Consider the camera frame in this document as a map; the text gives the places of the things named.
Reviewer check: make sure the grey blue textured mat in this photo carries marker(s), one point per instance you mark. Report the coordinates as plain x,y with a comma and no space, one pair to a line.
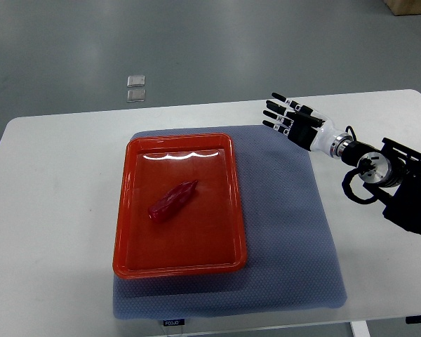
292,261

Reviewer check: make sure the wooden box corner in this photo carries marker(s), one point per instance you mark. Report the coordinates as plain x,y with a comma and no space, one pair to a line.
404,7

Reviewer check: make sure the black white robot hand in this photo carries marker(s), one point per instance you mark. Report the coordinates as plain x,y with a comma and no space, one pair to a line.
313,133

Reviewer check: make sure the black table controller right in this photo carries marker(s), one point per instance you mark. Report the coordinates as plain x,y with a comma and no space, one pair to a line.
413,319

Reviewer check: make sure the red pepper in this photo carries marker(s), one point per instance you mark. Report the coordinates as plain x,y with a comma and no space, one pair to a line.
167,206

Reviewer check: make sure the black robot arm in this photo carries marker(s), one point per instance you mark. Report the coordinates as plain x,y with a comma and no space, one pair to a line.
391,175

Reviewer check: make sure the red plastic tray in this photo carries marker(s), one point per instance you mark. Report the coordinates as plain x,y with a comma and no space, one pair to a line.
206,235

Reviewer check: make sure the upper metal floor plate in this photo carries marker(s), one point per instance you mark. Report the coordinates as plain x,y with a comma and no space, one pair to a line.
137,80

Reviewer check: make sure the lower metal floor plate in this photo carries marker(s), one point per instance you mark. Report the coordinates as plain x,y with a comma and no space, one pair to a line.
136,95

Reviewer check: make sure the black table label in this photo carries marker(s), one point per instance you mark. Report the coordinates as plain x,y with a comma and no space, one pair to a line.
173,322

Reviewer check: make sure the metal floor plate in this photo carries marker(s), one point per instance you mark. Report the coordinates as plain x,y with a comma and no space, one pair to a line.
137,80
136,95

